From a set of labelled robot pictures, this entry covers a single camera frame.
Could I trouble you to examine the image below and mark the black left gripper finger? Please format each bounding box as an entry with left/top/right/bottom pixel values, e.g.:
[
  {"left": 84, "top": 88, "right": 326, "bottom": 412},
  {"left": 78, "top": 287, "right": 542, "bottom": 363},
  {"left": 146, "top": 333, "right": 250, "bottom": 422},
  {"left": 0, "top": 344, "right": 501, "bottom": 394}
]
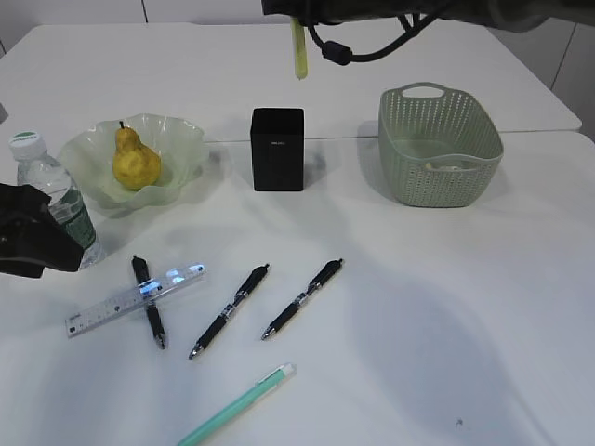
[{"left": 27, "top": 220, "right": 84, "bottom": 274}]

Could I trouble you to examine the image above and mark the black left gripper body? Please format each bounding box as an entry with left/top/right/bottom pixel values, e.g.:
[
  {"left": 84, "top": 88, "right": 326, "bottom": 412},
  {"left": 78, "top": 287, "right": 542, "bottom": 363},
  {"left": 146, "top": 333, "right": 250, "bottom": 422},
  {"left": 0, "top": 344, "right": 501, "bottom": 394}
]
[{"left": 1, "top": 183, "right": 50, "bottom": 279}]

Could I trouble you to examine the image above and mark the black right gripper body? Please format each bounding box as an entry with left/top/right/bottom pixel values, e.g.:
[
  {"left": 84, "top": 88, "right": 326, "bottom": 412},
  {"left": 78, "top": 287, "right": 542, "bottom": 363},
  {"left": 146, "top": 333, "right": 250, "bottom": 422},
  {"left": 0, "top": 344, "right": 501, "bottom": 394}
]
[{"left": 260, "top": 0, "right": 419, "bottom": 27}]

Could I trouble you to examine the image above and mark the yellow utility knife pen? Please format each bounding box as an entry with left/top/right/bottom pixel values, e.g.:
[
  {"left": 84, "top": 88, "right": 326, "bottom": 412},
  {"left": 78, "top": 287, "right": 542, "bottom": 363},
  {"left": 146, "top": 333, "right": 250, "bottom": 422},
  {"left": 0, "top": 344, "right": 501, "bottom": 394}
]
[{"left": 290, "top": 18, "right": 308, "bottom": 80}]

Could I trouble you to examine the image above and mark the clear plastic water bottle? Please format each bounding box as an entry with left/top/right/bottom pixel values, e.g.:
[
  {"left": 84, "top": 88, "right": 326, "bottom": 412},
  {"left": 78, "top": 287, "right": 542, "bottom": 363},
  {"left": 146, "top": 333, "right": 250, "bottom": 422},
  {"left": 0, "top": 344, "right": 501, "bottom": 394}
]
[{"left": 8, "top": 131, "right": 103, "bottom": 269}]

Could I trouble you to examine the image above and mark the yellow pear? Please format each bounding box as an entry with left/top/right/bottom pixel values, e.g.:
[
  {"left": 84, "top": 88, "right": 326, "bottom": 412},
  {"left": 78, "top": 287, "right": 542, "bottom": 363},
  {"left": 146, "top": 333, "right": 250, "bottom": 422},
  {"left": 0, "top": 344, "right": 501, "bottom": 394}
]
[{"left": 112, "top": 121, "right": 162, "bottom": 190}]

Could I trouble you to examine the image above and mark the yellow packaging paper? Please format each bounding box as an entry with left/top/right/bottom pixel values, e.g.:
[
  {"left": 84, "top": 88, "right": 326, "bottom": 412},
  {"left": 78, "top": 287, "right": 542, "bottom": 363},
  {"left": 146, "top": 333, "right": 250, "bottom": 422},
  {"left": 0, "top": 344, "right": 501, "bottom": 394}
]
[{"left": 425, "top": 160, "right": 478, "bottom": 172}]

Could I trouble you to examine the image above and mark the clear plastic ruler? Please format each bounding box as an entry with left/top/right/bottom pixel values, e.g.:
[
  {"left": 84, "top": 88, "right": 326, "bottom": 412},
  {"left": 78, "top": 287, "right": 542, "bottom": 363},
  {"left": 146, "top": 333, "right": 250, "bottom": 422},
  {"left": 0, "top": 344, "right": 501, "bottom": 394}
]
[{"left": 65, "top": 263, "right": 206, "bottom": 338}]

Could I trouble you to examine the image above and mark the black pen under ruler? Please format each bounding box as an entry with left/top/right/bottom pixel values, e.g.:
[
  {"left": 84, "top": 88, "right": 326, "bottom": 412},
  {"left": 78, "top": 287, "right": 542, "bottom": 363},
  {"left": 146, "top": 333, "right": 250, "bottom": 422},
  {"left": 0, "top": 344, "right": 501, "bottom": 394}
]
[{"left": 131, "top": 256, "right": 166, "bottom": 350}]

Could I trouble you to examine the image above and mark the pale green glass plate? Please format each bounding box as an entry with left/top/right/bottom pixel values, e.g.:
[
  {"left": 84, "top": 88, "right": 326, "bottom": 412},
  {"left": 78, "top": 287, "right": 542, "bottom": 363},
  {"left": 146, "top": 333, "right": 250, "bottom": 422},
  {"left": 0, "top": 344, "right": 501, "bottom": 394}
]
[{"left": 58, "top": 113, "right": 208, "bottom": 210}]

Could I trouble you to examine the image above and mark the black square pen holder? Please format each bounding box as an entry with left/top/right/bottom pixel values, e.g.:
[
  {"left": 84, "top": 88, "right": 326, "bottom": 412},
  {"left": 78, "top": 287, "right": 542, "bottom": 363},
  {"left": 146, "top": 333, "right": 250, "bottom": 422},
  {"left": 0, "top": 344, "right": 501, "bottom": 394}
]
[{"left": 250, "top": 108, "right": 305, "bottom": 191}]

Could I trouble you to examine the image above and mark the grey-green woven plastic basket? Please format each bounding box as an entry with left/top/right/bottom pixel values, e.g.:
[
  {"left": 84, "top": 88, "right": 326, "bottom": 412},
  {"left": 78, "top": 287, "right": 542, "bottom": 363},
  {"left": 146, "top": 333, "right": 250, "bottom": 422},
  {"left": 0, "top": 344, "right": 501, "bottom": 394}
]
[{"left": 378, "top": 82, "right": 503, "bottom": 208}]

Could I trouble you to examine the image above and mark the black gel pen middle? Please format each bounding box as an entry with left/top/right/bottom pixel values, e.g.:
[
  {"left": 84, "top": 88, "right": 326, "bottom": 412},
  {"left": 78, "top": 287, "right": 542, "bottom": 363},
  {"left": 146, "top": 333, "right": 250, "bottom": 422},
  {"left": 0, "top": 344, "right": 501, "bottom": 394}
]
[{"left": 188, "top": 264, "right": 271, "bottom": 361}]

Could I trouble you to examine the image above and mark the black gel pen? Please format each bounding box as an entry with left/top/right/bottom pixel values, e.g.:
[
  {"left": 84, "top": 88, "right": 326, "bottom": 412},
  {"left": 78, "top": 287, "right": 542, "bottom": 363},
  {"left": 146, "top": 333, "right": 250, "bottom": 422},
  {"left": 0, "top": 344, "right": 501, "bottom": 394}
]
[
  {"left": 188, "top": 264, "right": 271, "bottom": 361},
  {"left": 260, "top": 258, "right": 344, "bottom": 341}
]

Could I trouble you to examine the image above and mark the black gel pen right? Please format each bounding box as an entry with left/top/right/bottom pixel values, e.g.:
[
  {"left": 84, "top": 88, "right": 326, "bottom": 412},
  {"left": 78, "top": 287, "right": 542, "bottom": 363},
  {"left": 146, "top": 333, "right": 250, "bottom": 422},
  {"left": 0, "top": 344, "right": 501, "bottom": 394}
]
[{"left": 260, "top": 258, "right": 344, "bottom": 341}]

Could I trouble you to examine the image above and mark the mint green pen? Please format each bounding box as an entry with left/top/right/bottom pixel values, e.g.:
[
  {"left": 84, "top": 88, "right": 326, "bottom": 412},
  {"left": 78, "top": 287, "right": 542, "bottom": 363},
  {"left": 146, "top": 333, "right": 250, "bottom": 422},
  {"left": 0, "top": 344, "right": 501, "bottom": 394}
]
[{"left": 178, "top": 363, "right": 297, "bottom": 446}]

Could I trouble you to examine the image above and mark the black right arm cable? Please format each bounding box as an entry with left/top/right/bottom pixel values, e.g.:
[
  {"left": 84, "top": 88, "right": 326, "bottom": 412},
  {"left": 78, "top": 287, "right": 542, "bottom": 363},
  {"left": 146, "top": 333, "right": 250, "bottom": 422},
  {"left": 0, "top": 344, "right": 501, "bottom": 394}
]
[{"left": 306, "top": 0, "right": 447, "bottom": 67}]

